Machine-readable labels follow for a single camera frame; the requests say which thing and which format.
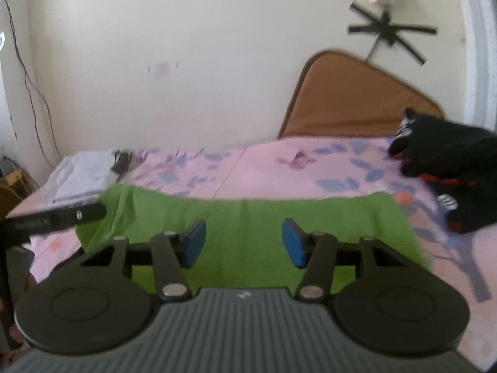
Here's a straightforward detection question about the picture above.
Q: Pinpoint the black green white knit sweater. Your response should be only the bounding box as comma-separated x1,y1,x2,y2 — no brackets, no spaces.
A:
76,184,429,291

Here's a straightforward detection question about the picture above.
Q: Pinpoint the black red patterned folded garment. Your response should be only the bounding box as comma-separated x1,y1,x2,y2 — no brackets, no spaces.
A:
387,108,496,233

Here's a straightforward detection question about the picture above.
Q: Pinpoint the wall cable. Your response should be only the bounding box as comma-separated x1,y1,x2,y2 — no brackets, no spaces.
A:
0,0,63,170

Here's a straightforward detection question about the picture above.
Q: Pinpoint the folded grey white t-shirt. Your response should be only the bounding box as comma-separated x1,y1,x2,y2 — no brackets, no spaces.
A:
39,150,133,209

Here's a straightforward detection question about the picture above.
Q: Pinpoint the black tape cross on wall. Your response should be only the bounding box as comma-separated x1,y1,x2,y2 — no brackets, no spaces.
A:
347,1,438,66

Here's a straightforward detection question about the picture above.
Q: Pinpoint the pink floral bed sheet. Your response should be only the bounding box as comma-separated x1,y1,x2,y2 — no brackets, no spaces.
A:
5,135,497,370

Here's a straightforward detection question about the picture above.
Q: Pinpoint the brown cushion pad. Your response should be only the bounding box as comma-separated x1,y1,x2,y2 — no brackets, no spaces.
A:
278,50,445,139

